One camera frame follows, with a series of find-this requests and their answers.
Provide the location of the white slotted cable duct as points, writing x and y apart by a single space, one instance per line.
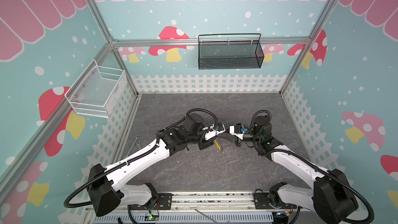
206 218

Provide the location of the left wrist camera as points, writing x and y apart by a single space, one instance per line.
210 135

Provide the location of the black mesh wall basket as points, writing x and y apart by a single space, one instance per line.
230 51

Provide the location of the white wire wall basket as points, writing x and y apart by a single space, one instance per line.
97 91

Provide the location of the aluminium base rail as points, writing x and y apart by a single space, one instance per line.
211 200

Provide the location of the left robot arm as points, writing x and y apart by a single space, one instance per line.
107 187

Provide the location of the yellow key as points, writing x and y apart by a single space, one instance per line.
218 145

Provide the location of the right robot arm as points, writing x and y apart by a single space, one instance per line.
359 210

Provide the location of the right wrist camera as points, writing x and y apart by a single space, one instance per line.
237 130

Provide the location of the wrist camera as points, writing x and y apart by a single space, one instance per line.
210 135
237 130

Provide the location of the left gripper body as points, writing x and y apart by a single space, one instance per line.
203 144

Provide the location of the silver wrench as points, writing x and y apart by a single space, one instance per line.
133 145

